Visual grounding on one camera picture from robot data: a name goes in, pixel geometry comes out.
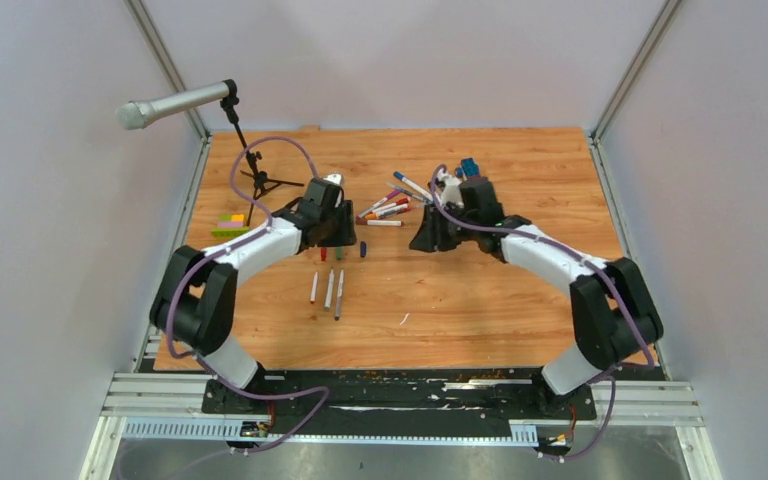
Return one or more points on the silver microphone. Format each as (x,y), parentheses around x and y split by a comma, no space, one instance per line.
(135,115)

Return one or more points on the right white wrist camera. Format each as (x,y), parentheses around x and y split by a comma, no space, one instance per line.
(449,193)

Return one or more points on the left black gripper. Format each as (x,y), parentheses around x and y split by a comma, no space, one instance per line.
(348,234)

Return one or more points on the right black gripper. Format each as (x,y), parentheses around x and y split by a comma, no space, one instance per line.
(430,237)

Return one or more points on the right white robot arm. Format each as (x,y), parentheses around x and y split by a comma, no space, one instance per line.
(613,313)

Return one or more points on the red capped white marker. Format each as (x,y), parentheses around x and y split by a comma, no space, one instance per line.
(404,200)

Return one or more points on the blue red toy brick car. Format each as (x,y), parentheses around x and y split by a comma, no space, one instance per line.
(467,169)

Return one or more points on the black microphone tripod stand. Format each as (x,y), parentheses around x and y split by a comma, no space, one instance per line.
(262,183)

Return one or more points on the grey capped marker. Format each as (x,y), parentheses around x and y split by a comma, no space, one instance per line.
(409,193)

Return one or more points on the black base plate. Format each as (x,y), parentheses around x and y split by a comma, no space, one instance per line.
(443,402)

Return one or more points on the blue capped white marker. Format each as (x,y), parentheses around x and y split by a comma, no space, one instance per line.
(413,185)

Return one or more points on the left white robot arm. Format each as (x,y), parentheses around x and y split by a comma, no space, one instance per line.
(195,302)

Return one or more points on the orange capped white marker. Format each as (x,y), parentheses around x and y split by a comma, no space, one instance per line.
(385,211)

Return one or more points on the brown capped white marker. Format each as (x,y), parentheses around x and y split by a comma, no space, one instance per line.
(385,223)

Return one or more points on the green white marker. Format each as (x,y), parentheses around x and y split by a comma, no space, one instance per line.
(331,291)

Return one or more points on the green pink toy brick stack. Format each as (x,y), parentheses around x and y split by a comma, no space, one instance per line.
(230,226)

